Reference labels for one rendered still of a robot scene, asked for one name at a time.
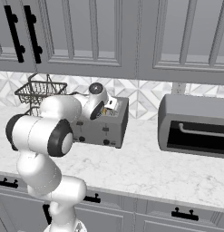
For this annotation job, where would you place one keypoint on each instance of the white wall socket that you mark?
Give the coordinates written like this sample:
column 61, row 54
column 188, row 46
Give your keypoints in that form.
column 178, row 88

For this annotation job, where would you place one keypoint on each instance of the grey wall cupboard door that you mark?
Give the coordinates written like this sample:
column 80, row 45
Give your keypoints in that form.
column 86, row 30
column 183, row 36
column 1, row 30

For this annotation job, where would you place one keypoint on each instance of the grey toaster oven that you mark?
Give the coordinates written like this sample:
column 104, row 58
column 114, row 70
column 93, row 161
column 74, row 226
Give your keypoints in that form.
column 192, row 110

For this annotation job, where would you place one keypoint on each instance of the black toaster knob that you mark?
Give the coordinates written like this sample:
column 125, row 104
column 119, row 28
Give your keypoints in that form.
column 106, row 142
column 82, row 139

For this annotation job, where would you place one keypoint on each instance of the grey base cupboard door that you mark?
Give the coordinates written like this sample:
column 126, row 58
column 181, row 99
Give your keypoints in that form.
column 177, row 228
column 16, row 214
column 107, row 222

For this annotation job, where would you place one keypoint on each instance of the grey drawer front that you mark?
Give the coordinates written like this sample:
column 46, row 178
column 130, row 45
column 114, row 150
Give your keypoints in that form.
column 113, row 202
column 7, row 190
column 158, row 208

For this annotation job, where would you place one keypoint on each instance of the black toaster lever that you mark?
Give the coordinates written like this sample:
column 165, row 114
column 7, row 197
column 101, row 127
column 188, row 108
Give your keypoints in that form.
column 80, row 123
column 105, row 129

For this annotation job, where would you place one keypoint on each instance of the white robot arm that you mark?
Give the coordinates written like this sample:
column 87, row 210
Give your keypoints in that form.
column 37, row 136

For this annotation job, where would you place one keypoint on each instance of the grey toaster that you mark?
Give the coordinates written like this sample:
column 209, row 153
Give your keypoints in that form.
column 116, row 127

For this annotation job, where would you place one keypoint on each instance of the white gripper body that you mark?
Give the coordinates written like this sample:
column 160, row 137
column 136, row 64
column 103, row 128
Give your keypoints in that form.
column 112, row 112

